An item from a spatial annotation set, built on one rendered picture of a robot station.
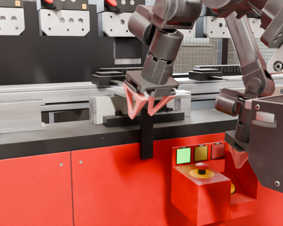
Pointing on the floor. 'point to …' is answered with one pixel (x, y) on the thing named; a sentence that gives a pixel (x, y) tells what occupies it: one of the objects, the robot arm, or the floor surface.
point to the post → (222, 51)
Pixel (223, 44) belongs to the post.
